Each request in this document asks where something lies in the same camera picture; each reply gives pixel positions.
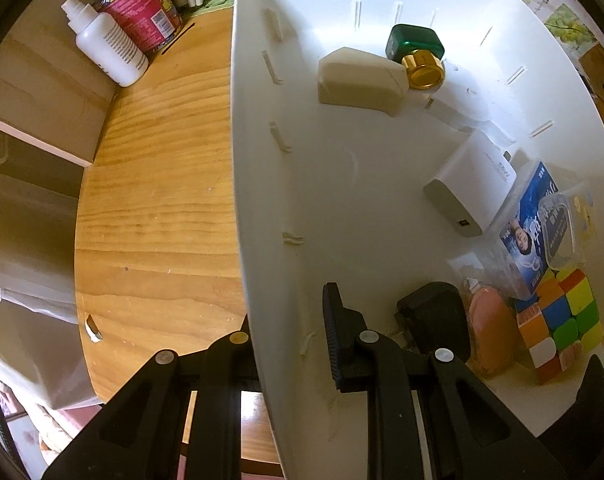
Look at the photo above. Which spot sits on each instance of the pink blanket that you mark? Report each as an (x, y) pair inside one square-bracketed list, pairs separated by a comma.
[(52, 435)]

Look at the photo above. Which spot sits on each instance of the clear plastic case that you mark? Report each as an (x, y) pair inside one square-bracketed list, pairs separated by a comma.
[(556, 230)]

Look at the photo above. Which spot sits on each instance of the clear sticker packet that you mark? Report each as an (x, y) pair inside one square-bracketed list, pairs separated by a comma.
[(586, 220)]

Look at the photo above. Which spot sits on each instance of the small white paper scrap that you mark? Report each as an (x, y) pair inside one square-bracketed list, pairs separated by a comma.
[(94, 330)]

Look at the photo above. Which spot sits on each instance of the blue printed box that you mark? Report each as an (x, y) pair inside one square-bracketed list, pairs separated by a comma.
[(524, 245)]

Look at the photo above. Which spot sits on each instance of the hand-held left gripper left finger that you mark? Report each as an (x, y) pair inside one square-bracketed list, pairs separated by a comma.
[(234, 362)]

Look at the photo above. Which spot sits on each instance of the multicolour puzzle cube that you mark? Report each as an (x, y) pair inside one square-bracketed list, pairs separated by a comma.
[(556, 320)]

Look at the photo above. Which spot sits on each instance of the thin black stick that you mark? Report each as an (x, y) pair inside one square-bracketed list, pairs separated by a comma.
[(178, 38)]

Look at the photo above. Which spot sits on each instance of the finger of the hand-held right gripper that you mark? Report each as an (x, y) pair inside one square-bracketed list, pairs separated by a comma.
[(595, 377)]

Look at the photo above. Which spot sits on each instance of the red printed can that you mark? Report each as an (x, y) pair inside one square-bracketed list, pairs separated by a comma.
[(142, 10)]

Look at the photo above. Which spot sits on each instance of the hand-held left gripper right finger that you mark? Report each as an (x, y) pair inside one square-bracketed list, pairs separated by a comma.
[(332, 340)]

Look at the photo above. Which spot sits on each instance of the brown cardboard sheet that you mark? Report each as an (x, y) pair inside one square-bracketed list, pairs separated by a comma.
[(599, 62)]

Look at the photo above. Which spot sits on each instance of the green bottle with gold cap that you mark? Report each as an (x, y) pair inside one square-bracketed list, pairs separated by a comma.
[(411, 40)]

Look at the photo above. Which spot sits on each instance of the white spray bottle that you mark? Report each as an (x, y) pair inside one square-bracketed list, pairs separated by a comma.
[(107, 45)]

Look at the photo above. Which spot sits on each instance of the white plastic bin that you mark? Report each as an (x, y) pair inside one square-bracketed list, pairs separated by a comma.
[(332, 185)]

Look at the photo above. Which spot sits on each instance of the beige wooden board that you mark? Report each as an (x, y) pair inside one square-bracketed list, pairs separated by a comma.
[(47, 90)]

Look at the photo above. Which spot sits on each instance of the beige wedge-shaped block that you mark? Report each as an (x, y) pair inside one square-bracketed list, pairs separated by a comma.
[(357, 82)]

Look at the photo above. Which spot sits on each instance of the orange pink bottle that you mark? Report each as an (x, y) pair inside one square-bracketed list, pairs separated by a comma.
[(491, 330)]

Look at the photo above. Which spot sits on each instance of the black power adapter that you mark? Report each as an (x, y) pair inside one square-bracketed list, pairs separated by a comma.
[(431, 310)]

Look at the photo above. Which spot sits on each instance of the white handheld electronic device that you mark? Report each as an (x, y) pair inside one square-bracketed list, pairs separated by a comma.
[(471, 185)]

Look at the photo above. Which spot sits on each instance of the white lace curtain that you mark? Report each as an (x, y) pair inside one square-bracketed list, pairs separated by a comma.
[(27, 260)]

